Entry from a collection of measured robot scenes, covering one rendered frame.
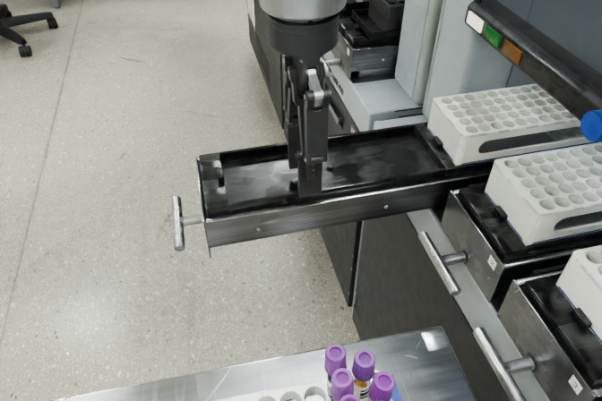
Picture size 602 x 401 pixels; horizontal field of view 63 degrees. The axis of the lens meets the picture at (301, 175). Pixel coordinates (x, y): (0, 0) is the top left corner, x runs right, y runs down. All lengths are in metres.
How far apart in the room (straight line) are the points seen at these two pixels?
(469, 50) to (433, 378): 0.48
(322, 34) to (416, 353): 0.32
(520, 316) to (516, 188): 0.14
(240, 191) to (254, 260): 0.97
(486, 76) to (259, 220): 0.42
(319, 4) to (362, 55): 0.54
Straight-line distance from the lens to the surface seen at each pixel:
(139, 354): 1.50
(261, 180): 0.68
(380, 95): 1.00
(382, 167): 0.71
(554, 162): 0.69
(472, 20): 0.72
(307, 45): 0.51
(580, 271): 0.57
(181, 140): 2.15
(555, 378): 0.60
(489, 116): 0.75
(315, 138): 0.54
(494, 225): 0.64
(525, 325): 0.61
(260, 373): 0.49
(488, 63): 0.81
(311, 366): 0.49
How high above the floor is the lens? 1.25
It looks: 41 degrees down
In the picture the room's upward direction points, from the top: straight up
